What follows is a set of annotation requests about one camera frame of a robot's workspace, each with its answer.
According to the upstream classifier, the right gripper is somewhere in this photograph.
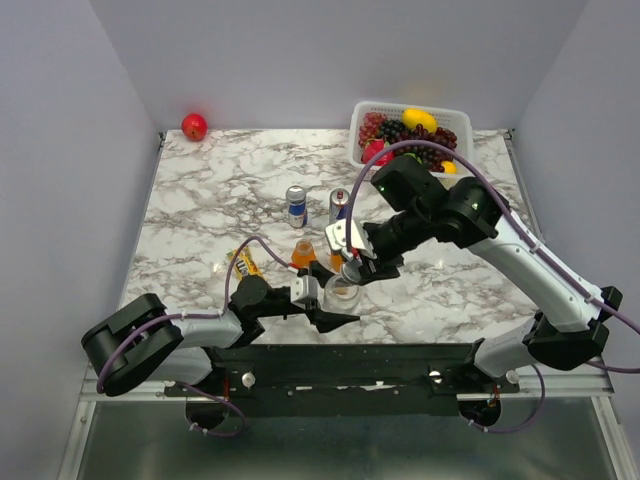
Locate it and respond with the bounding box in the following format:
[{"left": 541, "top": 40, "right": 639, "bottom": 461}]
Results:
[{"left": 355, "top": 206, "right": 431, "bottom": 285}]

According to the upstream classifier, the clear glass jar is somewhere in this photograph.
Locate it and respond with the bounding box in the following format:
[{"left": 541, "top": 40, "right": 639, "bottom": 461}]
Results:
[{"left": 322, "top": 275, "right": 362, "bottom": 314}]

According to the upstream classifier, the silver jar lid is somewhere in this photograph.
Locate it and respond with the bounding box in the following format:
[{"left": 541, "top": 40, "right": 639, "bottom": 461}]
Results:
[{"left": 340, "top": 263, "right": 361, "bottom": 285}]

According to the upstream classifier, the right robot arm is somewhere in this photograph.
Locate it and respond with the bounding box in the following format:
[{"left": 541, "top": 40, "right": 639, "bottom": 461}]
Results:
[{"left": 358, "top": 155, "right": 622, "bottom": 392}]

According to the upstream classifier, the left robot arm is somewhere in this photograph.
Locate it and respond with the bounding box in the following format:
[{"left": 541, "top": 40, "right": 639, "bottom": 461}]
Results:
[{"left": 81, "top": 275, "right": 359, "bottom": 397}]

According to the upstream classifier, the orange juice bottle right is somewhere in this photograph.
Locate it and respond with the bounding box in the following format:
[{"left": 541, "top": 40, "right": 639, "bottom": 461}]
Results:
[{"left": 330, "top": 251, "right": 344, "bottom": 273}]

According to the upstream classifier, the orange juice bottle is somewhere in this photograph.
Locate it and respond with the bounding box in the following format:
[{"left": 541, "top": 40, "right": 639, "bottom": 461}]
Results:
[
  {"left": 330, "top": 251, "right": 344, "bottom": 273},
  {"left": 291, "top": 239, "right": 317, "bottom": 268}
]

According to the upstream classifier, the orange juice bottle left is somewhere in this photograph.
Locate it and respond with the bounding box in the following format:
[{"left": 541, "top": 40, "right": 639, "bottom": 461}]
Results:
[{"left": 291, "top": 239, "right": 317, "bottom": 268}]

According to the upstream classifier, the blue silver energy can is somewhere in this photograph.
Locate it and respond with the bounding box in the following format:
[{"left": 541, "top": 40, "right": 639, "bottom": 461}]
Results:
[{"left": 329, "top": 188, "right": 350, "bottom": 224}]

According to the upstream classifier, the yellow candy packet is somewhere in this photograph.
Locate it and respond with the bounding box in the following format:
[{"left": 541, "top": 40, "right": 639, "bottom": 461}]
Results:
[{"left": 226, "top": 246, "right": 263, "bottom": 281}]

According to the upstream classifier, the blue energy can left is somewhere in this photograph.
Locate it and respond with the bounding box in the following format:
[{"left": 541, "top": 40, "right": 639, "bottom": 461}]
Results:
[{"left": 285, "top": 185, "right": 307, "bottom": 228}]

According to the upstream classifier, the green round fruit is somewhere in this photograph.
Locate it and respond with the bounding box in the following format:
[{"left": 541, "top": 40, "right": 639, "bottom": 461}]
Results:
[{"left": 403, "top": 153, "right": 423, "bottom": 165}]

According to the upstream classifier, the red dragon fruit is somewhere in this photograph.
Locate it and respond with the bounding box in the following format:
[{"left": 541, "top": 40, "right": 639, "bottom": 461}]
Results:
[{"left": 361, "top": 139, "right": 395, "bottom": 167}]

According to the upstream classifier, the dark red grape bunch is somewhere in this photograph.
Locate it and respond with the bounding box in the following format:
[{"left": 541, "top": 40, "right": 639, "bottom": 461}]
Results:
[{"left": 396, "top": 125, "right": 457, "bottom": 173}]

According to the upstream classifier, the black grape bunch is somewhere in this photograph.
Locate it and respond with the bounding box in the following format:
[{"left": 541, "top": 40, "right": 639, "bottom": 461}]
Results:
[{"left": 377, "top": 119, "right": 407, "bottom": 144}]

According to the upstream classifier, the light red grape bunch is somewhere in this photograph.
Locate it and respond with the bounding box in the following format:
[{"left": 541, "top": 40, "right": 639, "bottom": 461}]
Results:
[{"left": 358, "top": 112, "right": 387, "bottom": 148}]

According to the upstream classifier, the white plastic fruit basket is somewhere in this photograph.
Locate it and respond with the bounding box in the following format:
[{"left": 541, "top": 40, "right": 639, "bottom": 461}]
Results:
[{"left": 348, "top": 101, "right": 473, "bottom": 187}]

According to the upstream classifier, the red apple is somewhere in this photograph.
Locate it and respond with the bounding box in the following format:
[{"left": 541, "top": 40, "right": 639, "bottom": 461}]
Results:
[{"left": 181, "top": 113, "right": 208, "bottom": 142}]

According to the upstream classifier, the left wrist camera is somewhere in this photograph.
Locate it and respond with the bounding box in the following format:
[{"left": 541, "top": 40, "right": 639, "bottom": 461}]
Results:
[{"left": 290, "top": 276, "right": 319, "bottom": 308}]

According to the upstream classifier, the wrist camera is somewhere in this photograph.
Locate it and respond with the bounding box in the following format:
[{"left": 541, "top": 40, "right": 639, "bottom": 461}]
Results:
[
  {"left": 290, "top": 276, "right": 319, "bottom": 308},
  {"left": 324, "top": 219, "right": 376, "bottom": 259}
]

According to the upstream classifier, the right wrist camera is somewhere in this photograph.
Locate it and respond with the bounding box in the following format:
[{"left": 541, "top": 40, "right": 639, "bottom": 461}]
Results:
[{"left": 324, "top": 219, "right": 376, "bottom": 259}]

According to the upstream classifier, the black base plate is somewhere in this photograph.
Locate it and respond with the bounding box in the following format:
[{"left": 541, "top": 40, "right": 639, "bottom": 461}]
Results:
[{"left": 102, "top": 342, "right": 581, "bottom": 419}]

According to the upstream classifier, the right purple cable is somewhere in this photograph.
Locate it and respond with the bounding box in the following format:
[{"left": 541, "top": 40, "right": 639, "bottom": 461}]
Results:
[{"left": 344, "top": 139, "right": 640, "bottom": 434}]

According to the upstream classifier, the purple cable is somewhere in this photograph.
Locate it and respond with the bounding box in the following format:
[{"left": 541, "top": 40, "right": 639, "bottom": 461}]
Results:
[
  {"left": 344, "top": 139, "right": 640, "bottom": 434},
  {"left": 95, "top": 235, "right": 301, "bottom": 439}
]

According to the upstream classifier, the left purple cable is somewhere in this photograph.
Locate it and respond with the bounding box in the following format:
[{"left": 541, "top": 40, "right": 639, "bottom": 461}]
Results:
[{"left": 95, "top": 235, "right": 301, "bottom": 439}]

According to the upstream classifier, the aluminium rail frame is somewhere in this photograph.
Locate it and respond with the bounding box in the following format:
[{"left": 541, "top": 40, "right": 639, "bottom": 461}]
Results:
[{"left": 59, "top": 367, "right": 639, "bottom": 479}]

